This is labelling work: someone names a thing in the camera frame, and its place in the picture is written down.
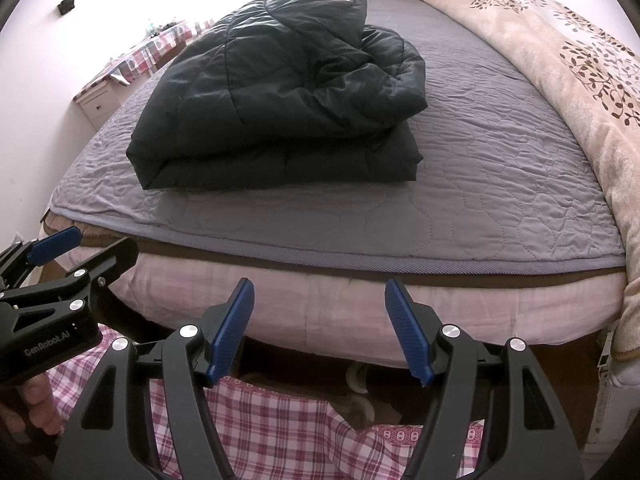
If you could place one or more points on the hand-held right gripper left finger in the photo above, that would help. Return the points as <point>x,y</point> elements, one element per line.
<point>231,327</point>

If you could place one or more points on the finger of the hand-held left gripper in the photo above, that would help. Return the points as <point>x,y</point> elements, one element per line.
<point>110,257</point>
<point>55,242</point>

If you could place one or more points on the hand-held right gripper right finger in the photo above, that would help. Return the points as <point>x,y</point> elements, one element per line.
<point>407,327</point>

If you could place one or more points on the dark puffer jacket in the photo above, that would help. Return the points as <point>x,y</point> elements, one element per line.
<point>275,100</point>

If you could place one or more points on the person's left hand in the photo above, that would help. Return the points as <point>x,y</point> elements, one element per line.
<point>35,405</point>

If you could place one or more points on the pale slipper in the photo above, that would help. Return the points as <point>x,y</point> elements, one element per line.
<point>357,376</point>
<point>361,410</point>

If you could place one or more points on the pale pink bed sheet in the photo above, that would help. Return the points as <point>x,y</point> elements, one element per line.
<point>325,310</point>

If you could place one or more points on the pink plaid pajamas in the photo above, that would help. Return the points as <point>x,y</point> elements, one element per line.
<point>280,430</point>

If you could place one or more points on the white desk with drawers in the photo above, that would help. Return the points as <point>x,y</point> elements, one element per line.
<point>97,105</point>

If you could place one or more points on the bed with grey quilt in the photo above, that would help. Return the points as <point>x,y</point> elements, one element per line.
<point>475,160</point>

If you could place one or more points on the plaid tablecloth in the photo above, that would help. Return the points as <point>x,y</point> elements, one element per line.
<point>145,55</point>

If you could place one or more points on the small desk bottles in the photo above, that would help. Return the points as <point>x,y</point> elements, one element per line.
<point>170,26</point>

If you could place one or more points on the beige leaf-print comforter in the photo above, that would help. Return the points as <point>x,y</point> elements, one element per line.
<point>575,85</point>

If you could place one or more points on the white bed frame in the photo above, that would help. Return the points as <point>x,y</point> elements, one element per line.
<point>617,410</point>

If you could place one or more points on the black wall box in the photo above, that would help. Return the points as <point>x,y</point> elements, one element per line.
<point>66,4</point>

